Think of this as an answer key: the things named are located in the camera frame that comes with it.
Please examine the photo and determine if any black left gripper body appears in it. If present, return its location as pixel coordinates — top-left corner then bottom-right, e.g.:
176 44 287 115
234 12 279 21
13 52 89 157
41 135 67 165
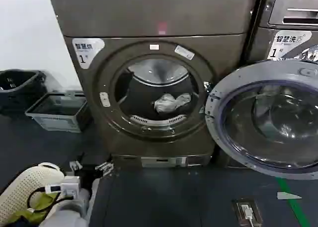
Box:
79 163 100 191

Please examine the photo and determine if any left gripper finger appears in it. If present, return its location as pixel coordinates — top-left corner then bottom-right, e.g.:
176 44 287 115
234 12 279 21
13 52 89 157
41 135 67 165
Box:
95 155 115 175
69 154 86 171

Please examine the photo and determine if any grey plastic crate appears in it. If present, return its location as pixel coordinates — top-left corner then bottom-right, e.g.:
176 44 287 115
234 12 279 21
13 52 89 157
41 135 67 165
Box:
24 91 90 134

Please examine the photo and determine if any olive green cloth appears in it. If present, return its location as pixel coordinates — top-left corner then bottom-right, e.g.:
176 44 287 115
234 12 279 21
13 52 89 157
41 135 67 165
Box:
13 191 62 224

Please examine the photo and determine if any cream perforated laundry basket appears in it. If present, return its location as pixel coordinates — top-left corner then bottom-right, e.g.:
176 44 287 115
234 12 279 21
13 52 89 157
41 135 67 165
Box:
0 162 67 226

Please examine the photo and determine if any white-grey garment in drum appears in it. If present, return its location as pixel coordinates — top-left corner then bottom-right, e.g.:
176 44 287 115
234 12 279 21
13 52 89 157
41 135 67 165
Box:
154 92 192 114

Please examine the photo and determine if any black plastic laundry basket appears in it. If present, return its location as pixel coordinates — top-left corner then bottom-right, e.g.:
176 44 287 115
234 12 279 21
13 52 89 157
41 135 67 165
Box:
0 69 48 114

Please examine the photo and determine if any floor socket box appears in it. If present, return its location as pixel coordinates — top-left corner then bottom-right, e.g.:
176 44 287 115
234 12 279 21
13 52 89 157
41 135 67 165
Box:
232 198 263 227

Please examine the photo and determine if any grey-brown front-load dryer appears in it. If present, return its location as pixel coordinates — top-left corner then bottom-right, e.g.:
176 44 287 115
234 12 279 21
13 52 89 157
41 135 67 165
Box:
49 0 259 168

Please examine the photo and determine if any round glass dryer door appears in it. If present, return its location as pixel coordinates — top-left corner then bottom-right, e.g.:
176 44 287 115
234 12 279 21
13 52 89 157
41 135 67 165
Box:
204 60 318 181

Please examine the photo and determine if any white floor tape piece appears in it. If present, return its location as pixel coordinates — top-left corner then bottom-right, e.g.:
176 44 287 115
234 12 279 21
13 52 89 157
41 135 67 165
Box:
276 191 303 201

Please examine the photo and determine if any green floor tape strip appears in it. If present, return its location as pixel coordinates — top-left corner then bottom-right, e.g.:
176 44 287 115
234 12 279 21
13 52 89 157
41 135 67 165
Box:
276 178 312 227

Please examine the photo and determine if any silver dryer with label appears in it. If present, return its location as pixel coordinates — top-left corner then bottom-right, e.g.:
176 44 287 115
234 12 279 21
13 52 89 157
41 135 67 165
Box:
245 0 318 71

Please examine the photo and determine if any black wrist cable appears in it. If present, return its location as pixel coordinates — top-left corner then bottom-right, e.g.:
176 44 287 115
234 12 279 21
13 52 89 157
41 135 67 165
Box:
26 186 74 214

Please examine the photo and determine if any white plug with cable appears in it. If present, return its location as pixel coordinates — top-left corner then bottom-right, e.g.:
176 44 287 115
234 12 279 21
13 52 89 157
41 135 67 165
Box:
239 204 257 227

